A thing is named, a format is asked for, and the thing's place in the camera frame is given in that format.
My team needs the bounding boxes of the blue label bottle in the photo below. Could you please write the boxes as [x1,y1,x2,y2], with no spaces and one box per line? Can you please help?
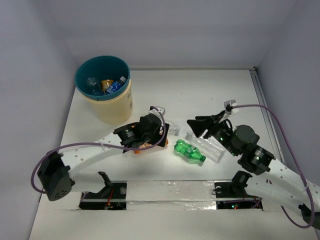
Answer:
[105,76,127,95]
[86,77,101,96]

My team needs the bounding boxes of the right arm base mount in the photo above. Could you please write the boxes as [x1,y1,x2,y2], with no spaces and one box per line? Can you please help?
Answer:
[211,181,263,210]

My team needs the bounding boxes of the green plastic soda bottle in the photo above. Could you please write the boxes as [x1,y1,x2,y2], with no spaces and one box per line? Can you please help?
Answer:
[174,139,206,163]

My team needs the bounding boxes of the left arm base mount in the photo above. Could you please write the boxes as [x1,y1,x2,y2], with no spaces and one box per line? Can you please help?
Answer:
[78,181,127,211]

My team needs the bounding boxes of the aluminium rail right edge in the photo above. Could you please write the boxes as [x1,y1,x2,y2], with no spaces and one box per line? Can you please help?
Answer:
[249,67,287,166]

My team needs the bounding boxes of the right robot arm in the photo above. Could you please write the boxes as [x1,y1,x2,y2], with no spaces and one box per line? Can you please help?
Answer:
[187,111,320,229]

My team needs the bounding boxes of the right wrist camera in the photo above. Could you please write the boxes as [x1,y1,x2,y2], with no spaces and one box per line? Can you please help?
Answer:
[223,99,239,116]

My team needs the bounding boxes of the yellow label clear bottle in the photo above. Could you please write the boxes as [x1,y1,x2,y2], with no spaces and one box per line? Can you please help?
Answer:
[100,79,114,95]

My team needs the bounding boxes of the clear bottle white cap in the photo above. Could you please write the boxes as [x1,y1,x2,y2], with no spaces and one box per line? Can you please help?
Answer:
[185,131,226,163]

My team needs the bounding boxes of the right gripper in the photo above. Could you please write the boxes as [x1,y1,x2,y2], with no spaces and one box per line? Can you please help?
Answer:
[186,109,239,156]

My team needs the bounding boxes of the clear crushed plastic bottle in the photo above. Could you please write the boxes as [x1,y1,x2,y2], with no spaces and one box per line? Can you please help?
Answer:
[166,121,181,136]

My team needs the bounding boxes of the orange label tea bottle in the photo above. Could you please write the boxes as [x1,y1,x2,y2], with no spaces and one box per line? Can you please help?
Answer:
[133,143,153,154]

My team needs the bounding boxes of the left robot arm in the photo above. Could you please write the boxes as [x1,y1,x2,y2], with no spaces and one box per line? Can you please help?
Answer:
[37,113,169,202]

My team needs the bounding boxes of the teal and cream bin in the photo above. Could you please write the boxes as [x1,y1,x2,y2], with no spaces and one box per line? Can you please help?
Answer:
[74,55,133,124]

